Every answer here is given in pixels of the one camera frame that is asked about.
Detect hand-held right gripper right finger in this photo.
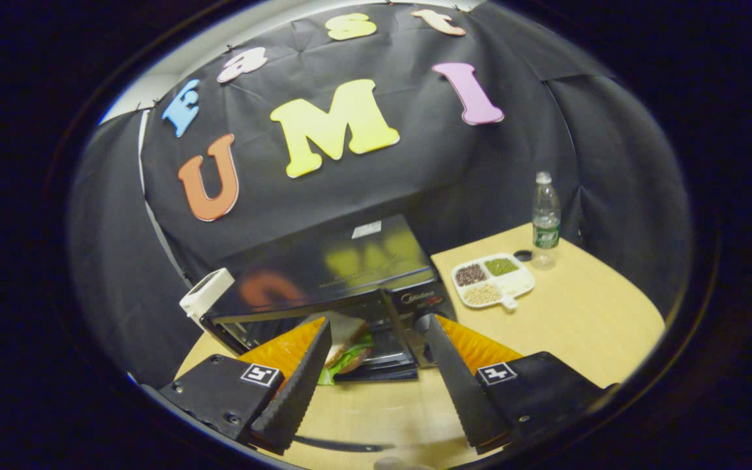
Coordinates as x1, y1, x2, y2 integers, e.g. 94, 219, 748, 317
415, 313, 605, 456

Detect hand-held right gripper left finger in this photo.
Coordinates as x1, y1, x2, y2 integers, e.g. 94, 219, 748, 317
157, 317, 334, 456

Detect sandwich with lettuce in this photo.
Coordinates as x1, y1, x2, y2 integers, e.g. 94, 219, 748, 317
317, 313, 375, 386

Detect black electric oven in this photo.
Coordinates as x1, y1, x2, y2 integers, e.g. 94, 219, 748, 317
200, 213, 457, 383

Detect white divided dish of beans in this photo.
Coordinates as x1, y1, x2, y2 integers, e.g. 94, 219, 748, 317
450, 252, 537, 312

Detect white toaster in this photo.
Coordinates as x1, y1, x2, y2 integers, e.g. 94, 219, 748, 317
179, 267, 236, 331

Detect clear plastic water bottle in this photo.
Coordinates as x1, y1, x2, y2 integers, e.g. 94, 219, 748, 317
531, 170, 562, 270

